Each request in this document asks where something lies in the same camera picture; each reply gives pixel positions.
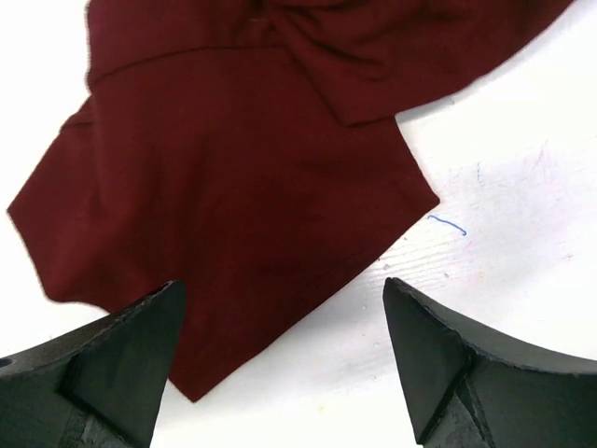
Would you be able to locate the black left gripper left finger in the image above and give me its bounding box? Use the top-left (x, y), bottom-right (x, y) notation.
top-left (1, 281), bottom-right (186, 447)

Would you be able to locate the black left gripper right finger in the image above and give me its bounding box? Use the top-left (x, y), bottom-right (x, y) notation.
top-left (382, 278), bottom-right (596, 448)

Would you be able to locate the dark red t shirt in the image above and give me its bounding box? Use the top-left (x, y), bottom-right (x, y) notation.
top-left (8, 0), bottom-right (567, 400)

